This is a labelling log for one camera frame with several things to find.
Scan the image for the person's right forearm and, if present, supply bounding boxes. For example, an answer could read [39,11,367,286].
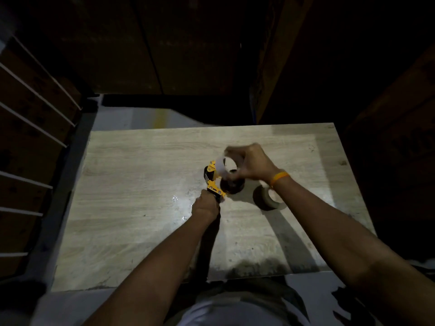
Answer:
[272,176,435,326]

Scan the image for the orange wristband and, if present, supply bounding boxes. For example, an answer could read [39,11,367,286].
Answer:
[269,170,290,188]

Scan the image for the yellow black tape dispenser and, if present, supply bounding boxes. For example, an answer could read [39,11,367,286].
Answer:
[203,160,246,203]

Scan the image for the person's left forearm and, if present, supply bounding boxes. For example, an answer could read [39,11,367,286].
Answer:
[82,212,220,326]

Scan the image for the white tape core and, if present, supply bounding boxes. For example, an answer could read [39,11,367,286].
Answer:
[215,156,239,178]

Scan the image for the brown packing tape roll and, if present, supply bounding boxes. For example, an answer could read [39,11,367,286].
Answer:
[252,185,288,211]

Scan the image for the white metal railing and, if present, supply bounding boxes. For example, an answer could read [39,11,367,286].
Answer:
[0,36,83,258]

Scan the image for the person's white shirt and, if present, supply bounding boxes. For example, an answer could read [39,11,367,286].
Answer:
[170,276,311,326]

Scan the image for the person's right hand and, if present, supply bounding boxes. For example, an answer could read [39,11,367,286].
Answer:
[224,143,282,182]

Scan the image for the person's left hand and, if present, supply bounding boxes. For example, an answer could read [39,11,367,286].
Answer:
[191,189,221,223]

